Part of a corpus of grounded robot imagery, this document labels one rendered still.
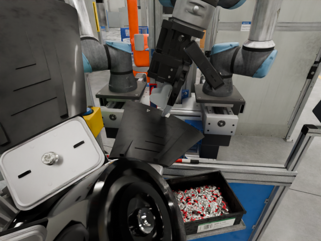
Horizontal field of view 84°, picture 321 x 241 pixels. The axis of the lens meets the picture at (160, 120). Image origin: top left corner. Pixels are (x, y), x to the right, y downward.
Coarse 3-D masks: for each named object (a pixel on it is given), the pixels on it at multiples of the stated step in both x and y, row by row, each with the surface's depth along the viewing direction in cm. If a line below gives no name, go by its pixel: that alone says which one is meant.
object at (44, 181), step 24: (72, 120) 20; (24, 144) 18; (48, 144) 19; (72, 144) 19; (96, 144) 19; (0, 168) 17; (24, 168) 18; (48, 168) 18; (72, 168) 18; (96, 168) 19; (24, 192) 17; (48, 192) 17
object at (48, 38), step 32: (0, 0) 24; (32, 0) 26; (0, 32) 21; (32, 32) 23; (64, 32) 25; (0, 64) 20; (32, 64) 21; (64, 64) 22; (0, 96) 19; (32, 96) 19; (64, 96) 20; (0, 128) 18; (32, 128) 18
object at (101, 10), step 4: (96, 0) 16; (100, 0) 15; (96, 4) 16; (100, 4) 16; (100, 8) 16; (104, 8) 16; (100, 12) 16; (104, 12) 16; (100, 16) 16; (104, 16) 16; (100, 20) 16; (104, 20) 16; (100, 24) 16; (104, 24) 16
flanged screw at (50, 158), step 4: (48, 152) 18; (52, 152) 18; (44, 156) 17; (48, 156) 18; (52, 156) 17; (56, 156) 18; (44, 160) 17; (48, 160) 18; (52, 160) 17; (56, 160) 18; (48, 164) 17; (52, 164) 18
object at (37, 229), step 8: (16, 232) 11; (24, 232) 11; (32, 232) 12; (40, 232) 12; (0, 240) 10; (8, 240) 10; (16, 240) 11; (24, 240) 11; (32, 240) 12; (40, 240) 12
